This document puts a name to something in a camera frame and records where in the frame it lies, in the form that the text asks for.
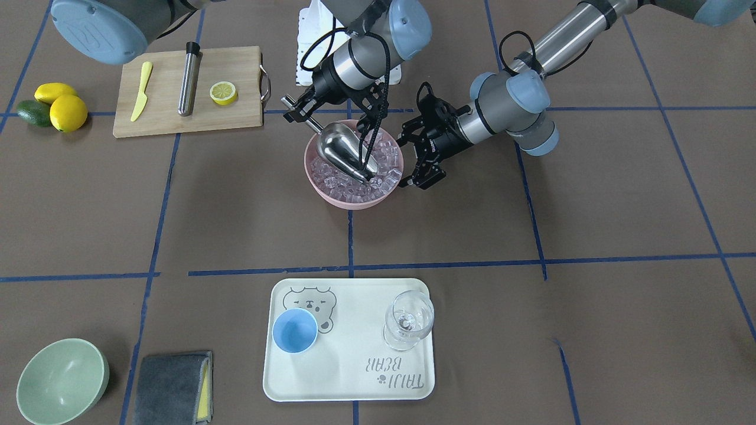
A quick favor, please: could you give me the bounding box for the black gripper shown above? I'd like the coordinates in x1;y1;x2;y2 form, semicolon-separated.
397;97;473;190
281;74;390;133

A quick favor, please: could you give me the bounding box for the pink bowl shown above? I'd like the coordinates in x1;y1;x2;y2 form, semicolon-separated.
304;128;404;210

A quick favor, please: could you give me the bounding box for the stainless steel ice scoop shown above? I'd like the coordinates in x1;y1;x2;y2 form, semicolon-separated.
306;99;380;185

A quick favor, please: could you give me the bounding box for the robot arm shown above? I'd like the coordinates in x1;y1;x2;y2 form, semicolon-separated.
397;1;647;190
51;1;432;123

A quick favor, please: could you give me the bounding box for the pile of clear ice cubes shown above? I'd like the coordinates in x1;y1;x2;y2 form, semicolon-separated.
311;127;402;202

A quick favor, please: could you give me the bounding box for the blue plastic cup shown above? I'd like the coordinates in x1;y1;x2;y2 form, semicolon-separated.
272;308;319;354

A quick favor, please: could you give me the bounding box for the lemon half slice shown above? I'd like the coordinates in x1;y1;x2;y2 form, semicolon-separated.
210;81;238;106

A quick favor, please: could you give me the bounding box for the wooden cutting board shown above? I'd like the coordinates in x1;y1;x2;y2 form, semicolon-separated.
113;46;272;138

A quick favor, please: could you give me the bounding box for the steel cylinder black cap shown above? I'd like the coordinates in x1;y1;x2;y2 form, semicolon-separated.
177;41;201;117

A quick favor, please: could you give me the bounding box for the yellow plastic knife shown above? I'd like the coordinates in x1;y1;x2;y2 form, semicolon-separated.
130;61;154;123

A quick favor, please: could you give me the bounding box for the clear wine glass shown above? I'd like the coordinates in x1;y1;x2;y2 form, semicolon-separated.
383;290;435;352

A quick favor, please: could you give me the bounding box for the round yellow lemon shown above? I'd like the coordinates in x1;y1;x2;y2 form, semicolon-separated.
50;94;89;133

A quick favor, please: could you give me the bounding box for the cream bear tray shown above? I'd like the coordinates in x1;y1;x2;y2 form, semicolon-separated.
262;277;436;403

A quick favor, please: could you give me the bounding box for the oval yellow lemon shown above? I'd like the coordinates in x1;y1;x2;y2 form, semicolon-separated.
34;83;78;106

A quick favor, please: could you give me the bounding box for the green avocado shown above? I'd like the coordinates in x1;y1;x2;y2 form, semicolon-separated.
17;100;52;128

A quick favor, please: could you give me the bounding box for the grey folded cloth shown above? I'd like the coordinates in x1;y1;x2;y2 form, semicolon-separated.
132;351;214;424

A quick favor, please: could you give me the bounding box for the green bowl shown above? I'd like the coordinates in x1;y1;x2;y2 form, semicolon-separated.
16;338;110;424

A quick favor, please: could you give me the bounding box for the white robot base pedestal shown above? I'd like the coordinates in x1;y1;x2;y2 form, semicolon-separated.
295;0;402;87

